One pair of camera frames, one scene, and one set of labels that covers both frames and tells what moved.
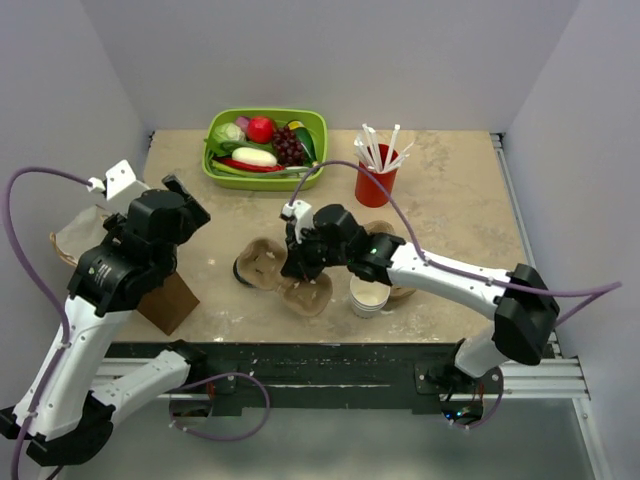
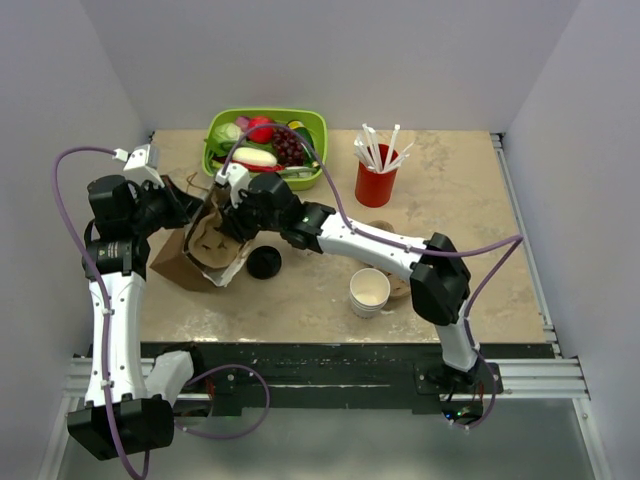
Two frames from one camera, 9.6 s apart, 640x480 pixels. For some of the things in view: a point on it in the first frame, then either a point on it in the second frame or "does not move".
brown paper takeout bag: x=168 y=306 -> x=202 y=256
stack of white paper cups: x=369 y=299 does not move
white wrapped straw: x=374 y=144 does not move
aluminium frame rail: x=557 y=375 does not move
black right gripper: x=298 y=264 -> x=233 y=218
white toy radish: x=254 y=156 does not move
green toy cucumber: x=306 y=140 does not move
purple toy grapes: x=288 y=149 does not move
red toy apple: x=260 y=129 does not move
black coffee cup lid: x=237 y=275 -> x=264 y=262
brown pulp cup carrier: x=260 y=263 -> x=209 y=248
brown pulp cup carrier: x=379 y=226 does not move
